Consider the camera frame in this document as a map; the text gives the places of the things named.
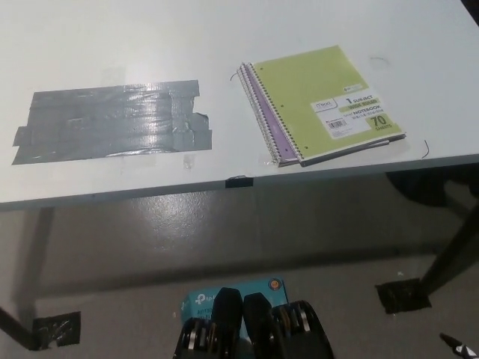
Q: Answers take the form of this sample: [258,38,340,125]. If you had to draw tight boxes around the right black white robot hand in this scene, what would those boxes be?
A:
[439,332,479,359]

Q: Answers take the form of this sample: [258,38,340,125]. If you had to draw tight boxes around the green spiral notebook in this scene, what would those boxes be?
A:
[249,44,408,168]

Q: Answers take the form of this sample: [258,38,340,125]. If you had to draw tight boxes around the black robot body blocks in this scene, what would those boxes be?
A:
[172,286,336,359]

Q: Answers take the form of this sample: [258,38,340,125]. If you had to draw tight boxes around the teal router box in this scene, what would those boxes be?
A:
[180,276,291,337]

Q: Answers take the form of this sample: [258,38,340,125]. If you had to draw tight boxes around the small black table clip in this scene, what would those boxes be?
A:
[225,175,254,188]

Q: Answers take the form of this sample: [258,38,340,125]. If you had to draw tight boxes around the purple spiral notebook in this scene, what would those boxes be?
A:
[237,61,300,168]

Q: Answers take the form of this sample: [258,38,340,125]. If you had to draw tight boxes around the grey duct tape patch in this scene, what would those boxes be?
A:
[10,79,213,165]

